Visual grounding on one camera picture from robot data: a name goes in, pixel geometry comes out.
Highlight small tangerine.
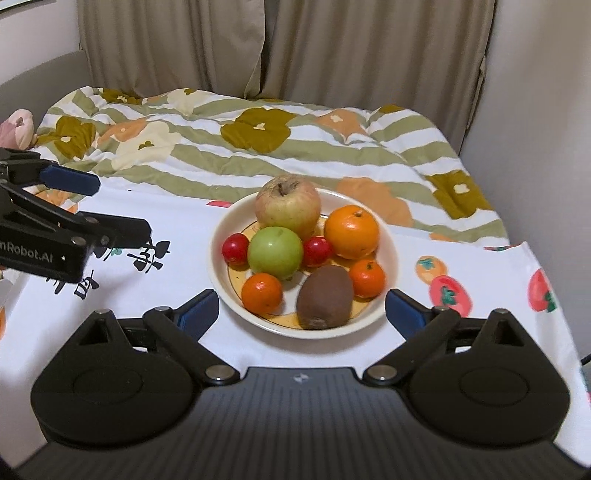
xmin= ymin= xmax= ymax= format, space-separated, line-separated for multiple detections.
xmin=240 ymin=273 xmax=283 ymax=316
xmin=349 ymin=259 xmax=386 ymax=299

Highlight red cherry tomato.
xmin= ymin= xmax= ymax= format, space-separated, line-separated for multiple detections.
xmin=303 ymin=236 xmax=332 ymax=268
xmin=221 ymin=233 xmax=249 ymax=268

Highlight brown kiwi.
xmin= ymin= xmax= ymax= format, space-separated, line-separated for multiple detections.
xmin=295 ymin=265 xmax=353 ymax=330

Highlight green apple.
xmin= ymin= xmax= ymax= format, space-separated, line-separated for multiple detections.
xmin=247 ymin=226 xmax=304 ymax=280

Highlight large orange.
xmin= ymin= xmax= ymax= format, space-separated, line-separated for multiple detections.
xmin=324 ymin=204 xmax=380 ymax=260

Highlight yellowish red apple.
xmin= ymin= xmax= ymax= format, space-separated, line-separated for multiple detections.
xmin=254 ymin=174 xmax=322 ymax=240

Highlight pink plush pillow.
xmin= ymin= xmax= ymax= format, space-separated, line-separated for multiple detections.
xmin=0 ymin=109 xmax=36 ymax=150

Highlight grey headboard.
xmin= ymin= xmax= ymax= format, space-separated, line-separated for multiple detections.
xmin=0 ymin=50 xmax=92 ymax=127

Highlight cream duck bowl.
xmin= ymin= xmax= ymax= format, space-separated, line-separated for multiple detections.
xmin=207 ymin=188 xmax=400 ymax=340

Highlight floral striped quilt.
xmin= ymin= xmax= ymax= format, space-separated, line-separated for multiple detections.
xmin=34 ymin=86 xmax=508 ymax=246

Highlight beige curtains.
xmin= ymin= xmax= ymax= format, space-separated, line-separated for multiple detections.
xmin=77 ymin=0 xmax=496 ymax=148

